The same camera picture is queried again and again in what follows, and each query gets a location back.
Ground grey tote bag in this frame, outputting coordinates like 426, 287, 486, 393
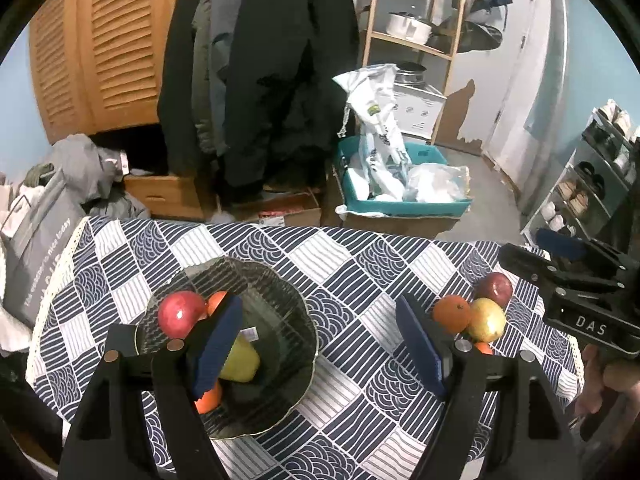
0, 170, 88, 328

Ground dark glass bowl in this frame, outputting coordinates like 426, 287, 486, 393
134, 257, 319, 442

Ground yellow-green pear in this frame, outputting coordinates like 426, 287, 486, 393
467, 297, 508, 342

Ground white cooking pot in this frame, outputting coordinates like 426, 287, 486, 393
386, 10, 435, 45

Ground brown cardboard box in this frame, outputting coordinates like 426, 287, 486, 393
345, 210, 466, 236

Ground wooden louvered wardrobe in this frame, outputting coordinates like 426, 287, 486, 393
27, 0, 191, 143

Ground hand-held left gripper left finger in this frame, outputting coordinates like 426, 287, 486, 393
57, 294, 244, 480

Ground blue white patterned tablecloth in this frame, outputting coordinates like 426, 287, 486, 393
25, 215, 586, 480

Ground red apple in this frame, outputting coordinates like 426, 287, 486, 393
473, 272, 514, 309
158, 290, 207, 339

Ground teal plastic basket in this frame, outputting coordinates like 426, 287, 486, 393
335, 135, 473, 217

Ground wooden box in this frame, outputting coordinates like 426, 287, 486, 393
122, 172, 206, 221

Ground black hooded coat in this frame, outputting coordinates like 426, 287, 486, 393
222, 0, 361, 203

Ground row of shoes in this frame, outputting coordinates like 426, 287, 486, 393
537, 101, 640, 238

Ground pale blue door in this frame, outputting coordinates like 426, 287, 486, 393
482, 0, 538, 176

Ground person's right hand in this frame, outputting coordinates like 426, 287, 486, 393
574, 346, 640, 428

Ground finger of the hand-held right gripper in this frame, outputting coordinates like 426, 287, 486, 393
497, 243, 621, 293
536, 228, 626, 281

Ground grey clothes pile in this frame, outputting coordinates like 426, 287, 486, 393
50, 134, 151, 221

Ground yellow pear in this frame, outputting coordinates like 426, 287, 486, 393
220, 335, 262, 383

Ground white shoe rack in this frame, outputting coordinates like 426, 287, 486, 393
520, 100, 640, 241

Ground white rice bag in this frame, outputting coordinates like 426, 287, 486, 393
332, 63, 413, 201

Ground grey hanging bag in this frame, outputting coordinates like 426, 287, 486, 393
430, 7, 503, 53

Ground cardboard box with red print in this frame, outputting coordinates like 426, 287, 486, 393
230, 187, 323, 228

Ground clear plastic bags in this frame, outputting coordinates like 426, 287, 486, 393
402, 162, 472, 203

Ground wooden shelf rack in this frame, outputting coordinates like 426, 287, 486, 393
360, 0, 468, 146

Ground grey coat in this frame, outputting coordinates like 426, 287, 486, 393
157, 0, 238, 161

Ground steel pot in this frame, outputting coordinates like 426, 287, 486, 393
395, 61, 427, 86

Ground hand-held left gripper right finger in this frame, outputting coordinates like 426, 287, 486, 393
395, 294, 583, 480

